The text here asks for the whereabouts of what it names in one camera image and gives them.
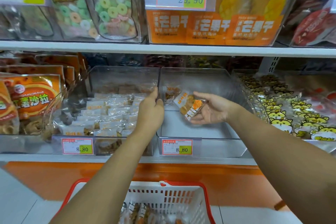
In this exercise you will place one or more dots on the yellow hamster snack packets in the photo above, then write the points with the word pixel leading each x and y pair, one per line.
pixel 283 111

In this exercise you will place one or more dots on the pile of small brown snacks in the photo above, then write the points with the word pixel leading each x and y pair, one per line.
pixel 141 213

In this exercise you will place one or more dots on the orange label snack bag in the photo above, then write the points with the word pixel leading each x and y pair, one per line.
pixel 254 31
pixel 168 27
pixel 209 29

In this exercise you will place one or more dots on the white koala candy bag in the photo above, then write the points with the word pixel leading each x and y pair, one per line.
pixel 73 14
pixel 115 8
pixel 36 21

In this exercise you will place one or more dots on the stack of orange packets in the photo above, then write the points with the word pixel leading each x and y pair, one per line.
pixel 31 98

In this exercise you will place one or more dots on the orange shelf base panel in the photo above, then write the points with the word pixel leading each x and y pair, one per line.
pixel 210 179

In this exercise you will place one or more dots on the person's right hand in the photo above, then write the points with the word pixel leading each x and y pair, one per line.
pixel 218 108

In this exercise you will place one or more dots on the person's left hand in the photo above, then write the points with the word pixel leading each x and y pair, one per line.
pixel 149 116

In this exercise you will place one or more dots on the white red-rimmed shopping basket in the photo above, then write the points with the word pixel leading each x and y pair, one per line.
pixel 178 195

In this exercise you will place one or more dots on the row of red snack bags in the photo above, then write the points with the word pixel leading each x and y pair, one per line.
pixel 315 21

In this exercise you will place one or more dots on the person's right forearm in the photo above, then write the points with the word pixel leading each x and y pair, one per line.
pixel 283 168

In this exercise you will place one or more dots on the clear plastic bin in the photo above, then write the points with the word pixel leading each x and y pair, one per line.
pixel 120 77
pixel 294 0
pixel 325 145
pixel 140 32
pixel 210 79
pixel 10 145

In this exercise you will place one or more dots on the white snack shelf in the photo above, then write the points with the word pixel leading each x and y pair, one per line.
pixel 157 49

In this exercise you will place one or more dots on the person's left forearm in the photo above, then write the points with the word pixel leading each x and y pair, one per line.
pixel 105 189

